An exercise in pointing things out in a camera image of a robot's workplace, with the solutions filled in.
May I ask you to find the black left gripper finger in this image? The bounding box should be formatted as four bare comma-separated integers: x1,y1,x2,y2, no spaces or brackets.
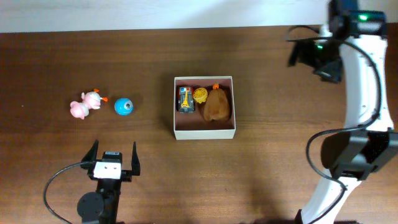
131,141,141,176
81,139,99,166

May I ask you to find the grey toy car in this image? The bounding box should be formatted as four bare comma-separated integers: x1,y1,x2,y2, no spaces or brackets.
177,86,195,113

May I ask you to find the yellow ball toy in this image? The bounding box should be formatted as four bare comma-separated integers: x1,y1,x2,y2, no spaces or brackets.
192,87,208,104

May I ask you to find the brown plush toy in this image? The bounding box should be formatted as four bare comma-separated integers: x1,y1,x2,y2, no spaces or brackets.
203,83,231,122

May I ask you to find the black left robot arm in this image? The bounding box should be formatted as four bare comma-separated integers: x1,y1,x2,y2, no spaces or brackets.
77,141,141,223

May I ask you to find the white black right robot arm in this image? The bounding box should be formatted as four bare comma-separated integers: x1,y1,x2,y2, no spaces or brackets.
288,0,397,223

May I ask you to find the pink white duck toy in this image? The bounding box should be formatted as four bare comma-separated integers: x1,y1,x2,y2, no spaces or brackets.
70,89,108,119

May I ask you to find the blue ball toy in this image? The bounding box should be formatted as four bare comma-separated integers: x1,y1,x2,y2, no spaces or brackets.
114,98,134,116

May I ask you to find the beige cardboard box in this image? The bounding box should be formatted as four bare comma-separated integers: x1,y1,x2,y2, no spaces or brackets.
173,76,236,140

